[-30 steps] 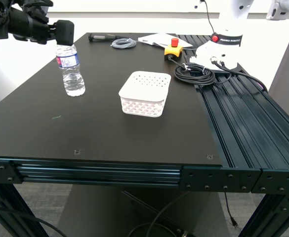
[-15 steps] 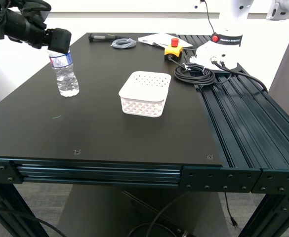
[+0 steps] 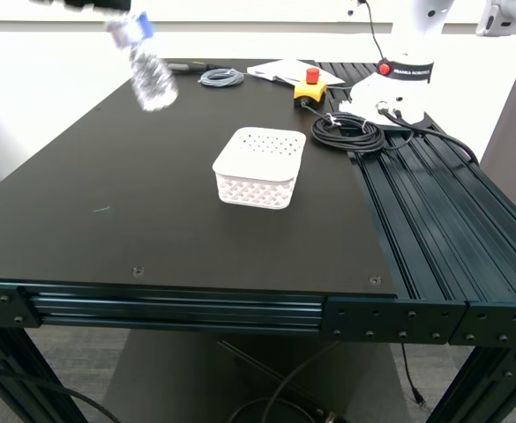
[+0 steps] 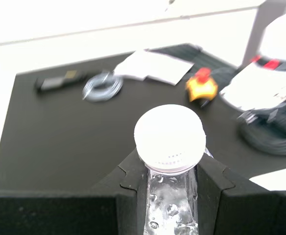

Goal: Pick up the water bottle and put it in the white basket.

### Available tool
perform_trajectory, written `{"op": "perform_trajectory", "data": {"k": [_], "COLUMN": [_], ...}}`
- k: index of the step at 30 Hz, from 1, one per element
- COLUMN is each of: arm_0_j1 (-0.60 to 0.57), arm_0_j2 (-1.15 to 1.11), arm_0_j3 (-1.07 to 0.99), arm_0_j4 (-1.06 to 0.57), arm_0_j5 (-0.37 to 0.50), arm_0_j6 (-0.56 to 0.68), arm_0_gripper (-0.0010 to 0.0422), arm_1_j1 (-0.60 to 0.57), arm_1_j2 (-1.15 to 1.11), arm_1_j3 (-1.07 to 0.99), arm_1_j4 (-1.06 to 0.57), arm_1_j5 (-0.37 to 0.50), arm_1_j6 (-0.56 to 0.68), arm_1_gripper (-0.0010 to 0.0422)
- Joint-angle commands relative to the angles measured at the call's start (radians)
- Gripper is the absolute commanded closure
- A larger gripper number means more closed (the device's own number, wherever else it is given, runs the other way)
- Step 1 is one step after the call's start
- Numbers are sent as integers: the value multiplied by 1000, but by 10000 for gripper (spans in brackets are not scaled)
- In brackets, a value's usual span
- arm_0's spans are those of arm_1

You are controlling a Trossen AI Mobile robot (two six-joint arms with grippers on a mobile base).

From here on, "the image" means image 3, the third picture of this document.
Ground black handheld enabling switch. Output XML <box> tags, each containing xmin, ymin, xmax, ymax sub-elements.
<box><xmin>167</xmin><ymin>63</ymin><xmax>217</xmax><ymax>74</ymax></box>

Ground black aluminium table frame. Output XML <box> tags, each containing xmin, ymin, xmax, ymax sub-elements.
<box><xmin>0</xmin><ymin>61</ymin><xmax>516</xmax><ymax>423</ymax></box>

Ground thin black wall cable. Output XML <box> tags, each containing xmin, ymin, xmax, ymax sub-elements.
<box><xmin>356</xmin><ymin>0</ymin><xmax>387</xmax><ymax>65</ymax></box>

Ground white perforated plastic basket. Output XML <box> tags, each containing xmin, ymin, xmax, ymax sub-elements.
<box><xmin>212</xmin><ymin>126</ymin><xmax>308</xmax><ymax>211</ymax></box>

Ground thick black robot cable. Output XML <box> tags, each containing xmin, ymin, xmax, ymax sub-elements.
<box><xmin>374</xmin><ymin>103</ymin><xmax>482</xmax><ymax>167</ymax></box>

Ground hanging black cable with plug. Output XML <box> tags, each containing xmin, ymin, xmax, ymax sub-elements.
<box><xmin>400</xmin><ymin>343</ymin><xmax>427</xmax><ymax>404</ymax></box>

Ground white paper booklet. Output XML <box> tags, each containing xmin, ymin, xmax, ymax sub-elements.
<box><xmin>246</xmin><ymin>58</ymin><xmax>311</xmax><ymax>84</ymax></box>

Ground black coiled cable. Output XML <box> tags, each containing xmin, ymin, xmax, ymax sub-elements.
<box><xmin>299</xmin><ymin>100</ymin><xmax>385</xmax><ymax>153</ymax></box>

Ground yellow emergency stop button box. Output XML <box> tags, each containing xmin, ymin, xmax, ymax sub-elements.
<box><xmin>293</xmin><ymin>68</ymin><xmax>328</xmax><ymax>109</ymax></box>

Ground white paper sheet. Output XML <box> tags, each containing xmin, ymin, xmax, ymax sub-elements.
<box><xmin>274</xmin><ymin>61</ymin><xmax>346</xmax><ymax>87</ymax></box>

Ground gray coiled cable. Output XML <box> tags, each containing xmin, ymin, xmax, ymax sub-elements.
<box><xmin>197</xmin><ymin>68</ymin><xmax>245</xmax><ymax>88</ymax></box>

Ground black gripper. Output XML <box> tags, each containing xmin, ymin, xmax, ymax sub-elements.
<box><xmin>27</xmin><ymin>0</ymin><xmax>133</xmax><ymax>13</ymax></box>

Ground clear plastic water bottle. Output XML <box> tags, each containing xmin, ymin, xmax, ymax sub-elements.
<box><xmin>103</xmin><ymin>9</ymin><xmax>180</xmax><ymax>113</ymax></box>

